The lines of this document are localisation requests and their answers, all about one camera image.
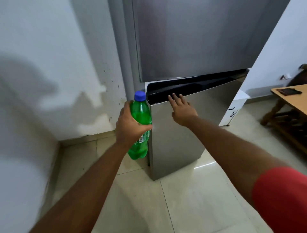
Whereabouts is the person's left hand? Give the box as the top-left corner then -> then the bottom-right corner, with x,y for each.
115,101 -> 153,146

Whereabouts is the person's right hand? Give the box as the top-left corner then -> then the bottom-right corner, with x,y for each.
168,93 -> 198,127

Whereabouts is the green plastic bottle blue cap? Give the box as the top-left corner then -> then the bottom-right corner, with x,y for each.
127,91 -> 153,160

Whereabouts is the grey refrigerator door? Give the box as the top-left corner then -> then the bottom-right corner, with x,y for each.
145,69 -> 250,181

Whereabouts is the person's left forearm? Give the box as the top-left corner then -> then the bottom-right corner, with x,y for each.
29,141 -> 135,233

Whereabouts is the person's right forearm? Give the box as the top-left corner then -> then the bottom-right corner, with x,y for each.
183,115 -> 291,207

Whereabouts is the white small cabinet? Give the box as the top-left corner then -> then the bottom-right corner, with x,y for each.
219,89 -> 251,127

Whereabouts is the grey steel refrigerator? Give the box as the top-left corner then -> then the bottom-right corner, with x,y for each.
108,0 -> 291,101

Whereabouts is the wooden table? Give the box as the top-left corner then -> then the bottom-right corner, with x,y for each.
260,84 -> 307,154

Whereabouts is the dark brown chair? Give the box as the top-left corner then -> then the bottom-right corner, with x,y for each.
287,64 -> 307,87

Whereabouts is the red shirt sleeve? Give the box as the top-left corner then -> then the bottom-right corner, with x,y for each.
251,167 -> 307,233

